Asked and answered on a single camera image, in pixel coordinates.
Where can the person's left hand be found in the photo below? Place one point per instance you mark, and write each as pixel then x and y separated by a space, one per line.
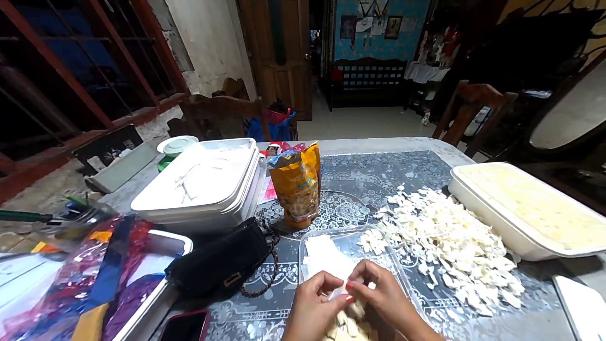
pixel 310 312

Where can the person's right hand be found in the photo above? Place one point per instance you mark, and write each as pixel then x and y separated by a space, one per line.
pixel 388 298

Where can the person's right index finger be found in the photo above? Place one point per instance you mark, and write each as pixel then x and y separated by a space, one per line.
pixel 371 266

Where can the person's left index finger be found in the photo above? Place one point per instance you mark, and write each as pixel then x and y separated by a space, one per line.
pixel 324 279

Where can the person's left thumb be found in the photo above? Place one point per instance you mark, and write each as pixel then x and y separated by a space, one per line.
pixel 337 304

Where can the person's right thumb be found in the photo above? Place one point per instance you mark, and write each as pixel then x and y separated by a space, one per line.
pixel 363 290

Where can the small white wrapper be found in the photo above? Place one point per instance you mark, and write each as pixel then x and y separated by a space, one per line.
pixel 339 293

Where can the person's right forearm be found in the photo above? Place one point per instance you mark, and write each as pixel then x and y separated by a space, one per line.
pixel 420 329

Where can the stack of white paper sheets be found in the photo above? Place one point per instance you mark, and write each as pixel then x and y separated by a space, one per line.
pixel 326 255

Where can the clear rectangular plastic container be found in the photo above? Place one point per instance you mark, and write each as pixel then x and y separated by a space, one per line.
pixel 396 265

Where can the small heap of wrapped candies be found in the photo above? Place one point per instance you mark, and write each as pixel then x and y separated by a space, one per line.
pixel 374 241

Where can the heap of yellowish candy pieces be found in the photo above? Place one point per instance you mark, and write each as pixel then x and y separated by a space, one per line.
pixel 349 329

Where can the grey lace patterned tablecloth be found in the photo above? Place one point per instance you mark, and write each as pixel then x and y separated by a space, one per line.
pixel 341 187

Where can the orange and yellow snack pouch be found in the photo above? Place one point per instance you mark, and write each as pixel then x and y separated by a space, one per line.
pixel 297 194

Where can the large pile of wrapped candies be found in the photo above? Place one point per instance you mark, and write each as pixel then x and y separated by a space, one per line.
pixel 457 237

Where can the pink plastic packet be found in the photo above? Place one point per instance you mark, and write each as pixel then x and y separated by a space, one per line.
pixel 270 191

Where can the dining table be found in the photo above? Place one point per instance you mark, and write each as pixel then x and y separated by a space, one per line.
pixel 416 143

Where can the pink and blue plastic wrapper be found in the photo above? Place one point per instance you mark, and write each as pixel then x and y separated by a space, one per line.
pixel 291 151

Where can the small matchbox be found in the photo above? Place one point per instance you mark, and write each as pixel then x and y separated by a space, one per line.
pixel 273 148

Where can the smartphone with red case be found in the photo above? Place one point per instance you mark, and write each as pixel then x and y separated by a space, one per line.
pixel 184 327

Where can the stack of white plastic tubs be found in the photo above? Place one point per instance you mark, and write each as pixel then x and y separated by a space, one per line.
pixel 199 189

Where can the white rectangular plastic tray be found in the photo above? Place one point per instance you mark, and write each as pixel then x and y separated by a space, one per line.
pixel 173 244

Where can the blue plastic bag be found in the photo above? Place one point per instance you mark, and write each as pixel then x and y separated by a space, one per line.
pixel 270 129

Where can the white tub with yellowish filling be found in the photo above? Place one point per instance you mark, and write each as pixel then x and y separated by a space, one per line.
pixel 530 208

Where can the dark wooden bench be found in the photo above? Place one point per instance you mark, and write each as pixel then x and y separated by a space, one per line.
pixel 369 90

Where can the purple plastic bag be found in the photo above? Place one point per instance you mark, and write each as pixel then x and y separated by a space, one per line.
pixel 135 303

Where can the green plastic bowl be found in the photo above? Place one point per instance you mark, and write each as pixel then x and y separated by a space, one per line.
pixel 164 164

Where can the brown wooden chair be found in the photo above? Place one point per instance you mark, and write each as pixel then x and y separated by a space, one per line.
pixel 222 109
pixel 476 97

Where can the pale green round lid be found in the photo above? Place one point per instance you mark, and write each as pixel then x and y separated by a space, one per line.
pixel 177 145

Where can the small table with white cloth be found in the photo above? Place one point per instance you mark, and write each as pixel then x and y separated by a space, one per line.
pixel 428 73

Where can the brown wooden door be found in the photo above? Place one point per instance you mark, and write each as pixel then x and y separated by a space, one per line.
pixel 289 71

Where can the dark blue flat strip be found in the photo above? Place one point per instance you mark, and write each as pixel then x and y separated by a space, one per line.
pixel 111 265

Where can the white plastic lid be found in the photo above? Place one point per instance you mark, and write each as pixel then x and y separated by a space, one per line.
pixel 582 303

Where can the pale grey rectangular planter box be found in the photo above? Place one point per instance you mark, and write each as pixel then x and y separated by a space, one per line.
pixel 125 169

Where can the dark framed picture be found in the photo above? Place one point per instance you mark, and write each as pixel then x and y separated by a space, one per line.
pixel 348 27

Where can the clear jar with pens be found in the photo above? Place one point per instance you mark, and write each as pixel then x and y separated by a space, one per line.
pixel 87 215

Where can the pink transparent plastic bag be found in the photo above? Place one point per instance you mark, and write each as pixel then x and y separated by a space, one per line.
pixel 78 270

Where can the window with red frame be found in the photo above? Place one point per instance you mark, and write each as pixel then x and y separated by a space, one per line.
pixel 85 57

